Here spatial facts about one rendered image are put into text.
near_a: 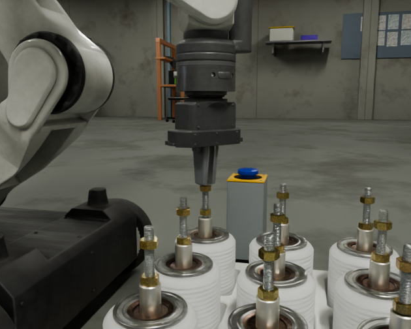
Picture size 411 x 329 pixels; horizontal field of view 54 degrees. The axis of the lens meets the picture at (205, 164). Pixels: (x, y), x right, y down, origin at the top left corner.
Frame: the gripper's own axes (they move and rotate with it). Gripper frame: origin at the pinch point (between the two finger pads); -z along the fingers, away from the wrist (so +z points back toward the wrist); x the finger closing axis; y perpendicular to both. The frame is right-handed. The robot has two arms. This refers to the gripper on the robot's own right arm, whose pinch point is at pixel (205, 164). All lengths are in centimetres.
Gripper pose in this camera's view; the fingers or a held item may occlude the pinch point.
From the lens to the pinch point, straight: 62.2
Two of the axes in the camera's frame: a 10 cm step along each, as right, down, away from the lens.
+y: -6.0, -1.3, 7.9
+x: 8.0, -1.0, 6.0
